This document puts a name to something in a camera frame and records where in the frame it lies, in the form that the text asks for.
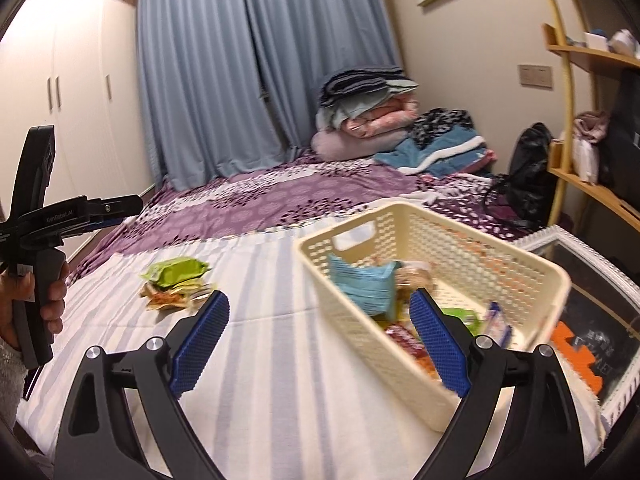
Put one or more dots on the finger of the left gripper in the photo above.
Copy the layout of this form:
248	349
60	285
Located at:
115	208

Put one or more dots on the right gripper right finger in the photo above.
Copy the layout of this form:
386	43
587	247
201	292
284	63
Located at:
541	438

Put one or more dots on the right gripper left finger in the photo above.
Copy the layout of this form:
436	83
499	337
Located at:
97	439

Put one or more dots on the dark blue biscuit pack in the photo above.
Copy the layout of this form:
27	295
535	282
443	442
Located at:
497	327

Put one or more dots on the green orange cracker pack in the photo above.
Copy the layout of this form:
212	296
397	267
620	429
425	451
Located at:
469	318

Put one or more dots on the clear bag round crackers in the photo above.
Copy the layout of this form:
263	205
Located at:
411	276

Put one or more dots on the light blue snack pack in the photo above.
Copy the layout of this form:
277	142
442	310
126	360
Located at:
372	288

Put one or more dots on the green wafer snack pack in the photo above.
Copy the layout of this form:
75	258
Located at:
171	272

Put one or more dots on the grey fuzzy left sleeve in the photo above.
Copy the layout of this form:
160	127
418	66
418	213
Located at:
12	376

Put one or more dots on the tan pastry snack pack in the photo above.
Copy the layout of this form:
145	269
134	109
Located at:
185	296

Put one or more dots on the white framed glass table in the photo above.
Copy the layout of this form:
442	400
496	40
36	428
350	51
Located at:
598	331

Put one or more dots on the white wardrobe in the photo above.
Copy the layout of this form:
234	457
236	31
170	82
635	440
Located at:
72	64

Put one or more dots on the striped white blue sheet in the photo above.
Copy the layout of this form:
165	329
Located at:
282	397

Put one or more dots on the blue grey curtain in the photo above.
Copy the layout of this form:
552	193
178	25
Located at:
232	86

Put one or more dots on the purple floral bedspread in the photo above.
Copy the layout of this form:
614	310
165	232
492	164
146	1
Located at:
292	194

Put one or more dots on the black bag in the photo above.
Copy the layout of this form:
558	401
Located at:
528	187

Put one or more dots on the cream perforated plastic basket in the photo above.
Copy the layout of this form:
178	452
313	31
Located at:
471	270

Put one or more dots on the folded grey blankets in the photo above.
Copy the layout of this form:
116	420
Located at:
349	93

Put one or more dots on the pink folded quilt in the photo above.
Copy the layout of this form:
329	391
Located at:
374	131

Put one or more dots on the wooden curved shelf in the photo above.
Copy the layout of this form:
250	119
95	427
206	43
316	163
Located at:
588	80

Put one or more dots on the blue white folded blanket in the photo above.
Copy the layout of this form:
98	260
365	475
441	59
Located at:
409	159

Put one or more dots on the black white patterned cloth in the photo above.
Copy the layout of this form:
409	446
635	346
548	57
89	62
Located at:
436	122

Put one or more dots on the wall socket plate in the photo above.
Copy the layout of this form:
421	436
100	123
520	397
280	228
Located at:
535	76

